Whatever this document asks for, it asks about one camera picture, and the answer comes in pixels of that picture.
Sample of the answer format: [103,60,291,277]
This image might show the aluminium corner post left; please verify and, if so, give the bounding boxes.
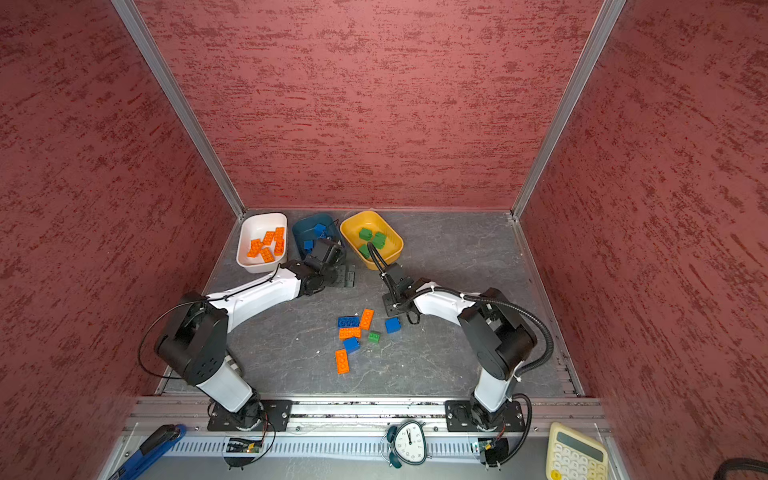
[111,0,247,220]

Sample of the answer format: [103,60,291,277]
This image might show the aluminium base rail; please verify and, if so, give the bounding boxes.
[113,394,613,463]

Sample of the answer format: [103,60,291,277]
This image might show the blue lego long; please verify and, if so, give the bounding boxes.
[337,316,360,329]

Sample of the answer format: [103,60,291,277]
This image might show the teal alarm clock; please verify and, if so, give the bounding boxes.
[385,419,428,469]

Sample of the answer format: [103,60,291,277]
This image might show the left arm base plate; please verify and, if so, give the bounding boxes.
[207,399,293,433]

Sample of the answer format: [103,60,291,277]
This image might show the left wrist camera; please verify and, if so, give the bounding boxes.
[306,238,346,271]

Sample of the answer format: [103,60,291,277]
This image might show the black corrugated cable right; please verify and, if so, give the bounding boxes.
[455,290,556,466]

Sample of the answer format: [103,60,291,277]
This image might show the dark teal plastic bin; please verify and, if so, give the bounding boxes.
[292,213,346,261]

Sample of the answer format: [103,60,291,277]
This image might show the blue handled tool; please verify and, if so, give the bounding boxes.
[108,424,186,480]

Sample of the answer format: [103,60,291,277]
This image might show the yellow plastic bin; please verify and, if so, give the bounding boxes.
[340,211,404,270]

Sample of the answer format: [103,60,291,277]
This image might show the aluminium corner post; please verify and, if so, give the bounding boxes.
[111,0,247,220]
[511,0,626,222]

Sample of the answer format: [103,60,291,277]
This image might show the yellow calculator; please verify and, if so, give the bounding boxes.
[545,422,609,480]

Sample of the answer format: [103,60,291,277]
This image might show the orange lego brick studs up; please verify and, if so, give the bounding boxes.
[260,247,275,264]

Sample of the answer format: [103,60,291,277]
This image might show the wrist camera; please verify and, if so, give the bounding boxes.
[367,242,414,302]
[306,238,346,271]

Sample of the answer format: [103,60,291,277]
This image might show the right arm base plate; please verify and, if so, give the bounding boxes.
[444,399,525,433]

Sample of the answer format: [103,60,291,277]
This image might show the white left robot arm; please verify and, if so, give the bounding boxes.
[155,255,343,430]

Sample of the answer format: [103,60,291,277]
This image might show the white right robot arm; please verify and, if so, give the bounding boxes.
[380,264,538,431]

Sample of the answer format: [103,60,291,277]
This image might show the white plastic bin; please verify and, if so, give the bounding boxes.
[236,213,287,274]

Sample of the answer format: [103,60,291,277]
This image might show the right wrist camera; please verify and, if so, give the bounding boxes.
[367,242,414,302]

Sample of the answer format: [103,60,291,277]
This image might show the orange lego long front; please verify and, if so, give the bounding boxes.
[335,350,350,375]

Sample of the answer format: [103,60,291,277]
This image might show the aluminium corner post right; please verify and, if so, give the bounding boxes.
[511,0,626,222]

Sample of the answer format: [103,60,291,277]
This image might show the blue lego front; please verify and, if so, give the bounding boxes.
[343,337,361,353]

